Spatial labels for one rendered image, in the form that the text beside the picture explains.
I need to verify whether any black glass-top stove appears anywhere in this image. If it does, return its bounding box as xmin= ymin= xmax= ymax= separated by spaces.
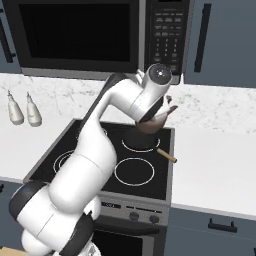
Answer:
xmin=22 ymin=117 xmax=177 ymax=256

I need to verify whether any round black stove knob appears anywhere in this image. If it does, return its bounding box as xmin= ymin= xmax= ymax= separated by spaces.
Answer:
xmin=128 ymin=211 xmax=140 ymax=222
xmin=149 ymin=214 xmax=161 ymax=225

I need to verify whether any black and silver microwave oven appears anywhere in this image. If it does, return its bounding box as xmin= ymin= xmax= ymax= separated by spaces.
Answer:
xmin=2 ymin=0 xmax=192 ymax=85

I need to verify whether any black oven door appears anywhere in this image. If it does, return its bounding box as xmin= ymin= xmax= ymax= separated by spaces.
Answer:
xmin=90 ymin=227 xmax=158 ymax=256

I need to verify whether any grey-blue drawer front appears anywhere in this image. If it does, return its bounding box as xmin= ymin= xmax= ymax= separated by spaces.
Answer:
xmin=163 ymin=207 xmax=256 ymax=256

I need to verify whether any grey-blue cupboard door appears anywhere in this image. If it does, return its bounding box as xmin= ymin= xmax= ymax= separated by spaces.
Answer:
xmin=0 ymin=0 xmax=23 ymax=75
xmin=184 ymin=0 xmax=256 ymax=89

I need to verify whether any grey-blue base cupboard front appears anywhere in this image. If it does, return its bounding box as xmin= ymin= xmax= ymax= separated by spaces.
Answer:
xmin=0 ymin=179 xmax=25 ymax=250

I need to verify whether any black pan with wooden handle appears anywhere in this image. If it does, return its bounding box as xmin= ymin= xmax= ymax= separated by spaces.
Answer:
xmin=122 ymin=127 xmax=179 ymax=164

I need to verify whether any black oven door handle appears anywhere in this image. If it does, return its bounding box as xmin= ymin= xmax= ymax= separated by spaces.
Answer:
xmin=94 ymin=221 xmax=161 ymax=236

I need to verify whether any long black cupboard handle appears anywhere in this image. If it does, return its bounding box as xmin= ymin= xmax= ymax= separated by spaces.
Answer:
xmin=0 ymin=15 xmax=17 ymax=64
xmin=193 ymin=3 xmax=213 ymax=74

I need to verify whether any short black drawer handle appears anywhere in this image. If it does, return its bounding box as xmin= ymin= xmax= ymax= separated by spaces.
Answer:
xmin=207 ymin=217 xmax=239 ymax=234

